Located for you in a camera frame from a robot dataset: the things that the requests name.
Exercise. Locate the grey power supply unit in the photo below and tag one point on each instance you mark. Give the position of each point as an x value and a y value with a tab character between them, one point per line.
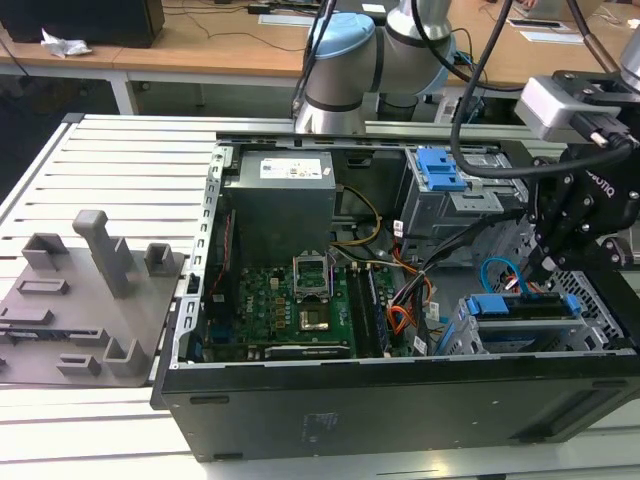
280	210

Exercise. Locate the black RAM slot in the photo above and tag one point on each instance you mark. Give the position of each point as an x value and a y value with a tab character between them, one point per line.
357	310

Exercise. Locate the CPU socket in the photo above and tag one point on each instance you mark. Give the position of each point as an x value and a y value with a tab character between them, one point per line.
315	320

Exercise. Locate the crumpled white paper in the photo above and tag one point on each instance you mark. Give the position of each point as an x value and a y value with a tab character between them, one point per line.
65	46

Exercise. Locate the green motherboard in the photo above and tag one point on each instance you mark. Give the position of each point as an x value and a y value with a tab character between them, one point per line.
265	305

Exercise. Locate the grey parts rack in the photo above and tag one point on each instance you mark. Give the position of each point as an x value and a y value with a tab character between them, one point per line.
90	310

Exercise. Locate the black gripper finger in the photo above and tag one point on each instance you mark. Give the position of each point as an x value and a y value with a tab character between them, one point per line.
580	230
547	215

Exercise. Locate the hard disk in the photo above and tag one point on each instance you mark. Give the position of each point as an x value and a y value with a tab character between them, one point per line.
492	305

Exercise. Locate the wooden desk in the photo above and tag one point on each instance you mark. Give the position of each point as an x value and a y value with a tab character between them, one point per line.
225	50

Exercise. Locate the brown cardboard box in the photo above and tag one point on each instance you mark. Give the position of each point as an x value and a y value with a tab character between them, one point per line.
555	10

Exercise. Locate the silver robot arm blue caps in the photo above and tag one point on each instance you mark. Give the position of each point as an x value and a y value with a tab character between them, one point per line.
340	65

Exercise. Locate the black open PC case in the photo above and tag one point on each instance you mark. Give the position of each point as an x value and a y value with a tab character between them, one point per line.
350	405

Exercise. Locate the grey metal disk bay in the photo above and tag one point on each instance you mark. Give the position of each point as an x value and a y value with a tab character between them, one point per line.
500	342

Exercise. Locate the silver camera box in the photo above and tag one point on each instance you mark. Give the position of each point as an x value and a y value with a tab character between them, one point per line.
547	107

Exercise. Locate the black box on desk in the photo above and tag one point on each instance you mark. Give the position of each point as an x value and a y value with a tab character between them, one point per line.
85	20

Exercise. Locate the grey metal drive cage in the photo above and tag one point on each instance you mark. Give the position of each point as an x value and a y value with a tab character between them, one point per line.
440	215

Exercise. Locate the black graphics card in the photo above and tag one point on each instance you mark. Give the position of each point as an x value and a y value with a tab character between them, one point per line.
305	351

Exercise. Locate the RAM stick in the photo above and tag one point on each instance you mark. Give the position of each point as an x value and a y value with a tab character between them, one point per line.
377	310

